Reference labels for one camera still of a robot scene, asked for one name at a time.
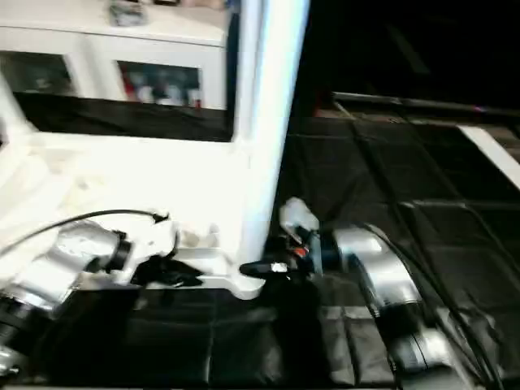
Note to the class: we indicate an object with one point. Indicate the grey crumpled object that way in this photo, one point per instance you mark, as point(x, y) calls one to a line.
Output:
point(126, 12)

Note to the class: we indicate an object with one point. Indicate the white plastic table top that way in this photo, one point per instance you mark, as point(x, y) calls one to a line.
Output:
point(122, 179)

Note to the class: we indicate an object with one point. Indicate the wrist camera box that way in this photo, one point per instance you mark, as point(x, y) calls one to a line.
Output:
point(297, 218)
point(154, 236)

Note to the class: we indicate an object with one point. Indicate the white glass-door cabinet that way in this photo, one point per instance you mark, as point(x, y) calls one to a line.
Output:
point(146, 36)

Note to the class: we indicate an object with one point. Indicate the white plastic table leg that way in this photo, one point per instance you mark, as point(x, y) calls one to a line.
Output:
point(272, 106)
point(12, 106)

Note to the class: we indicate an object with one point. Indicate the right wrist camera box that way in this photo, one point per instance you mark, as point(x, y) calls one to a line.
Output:
point(297, 218)

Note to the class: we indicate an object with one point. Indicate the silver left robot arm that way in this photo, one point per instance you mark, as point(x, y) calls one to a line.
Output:
point(73, 260)

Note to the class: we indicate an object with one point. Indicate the white flat strip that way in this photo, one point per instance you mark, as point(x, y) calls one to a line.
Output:
point(491, 150)

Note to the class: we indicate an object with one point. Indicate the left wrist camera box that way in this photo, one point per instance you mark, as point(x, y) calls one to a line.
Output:
point(154, 236)

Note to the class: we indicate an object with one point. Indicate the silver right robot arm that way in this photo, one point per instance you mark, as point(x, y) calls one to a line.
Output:
point(382, 276)

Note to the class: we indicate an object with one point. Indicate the red bottle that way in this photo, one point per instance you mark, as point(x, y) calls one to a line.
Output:
point(130, 85)

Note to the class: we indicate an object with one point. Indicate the dark long rail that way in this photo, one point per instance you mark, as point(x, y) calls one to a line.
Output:
point(422, 104)

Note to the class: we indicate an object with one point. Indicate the black work mat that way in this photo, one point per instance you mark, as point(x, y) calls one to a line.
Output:
point(406, 203)

